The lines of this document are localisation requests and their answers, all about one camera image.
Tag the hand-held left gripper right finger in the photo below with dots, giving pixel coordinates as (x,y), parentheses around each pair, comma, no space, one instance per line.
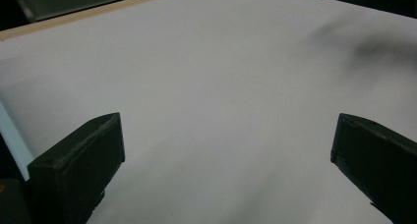
(380,158)

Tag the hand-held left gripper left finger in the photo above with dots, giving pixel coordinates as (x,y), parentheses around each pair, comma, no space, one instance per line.
(75,168)

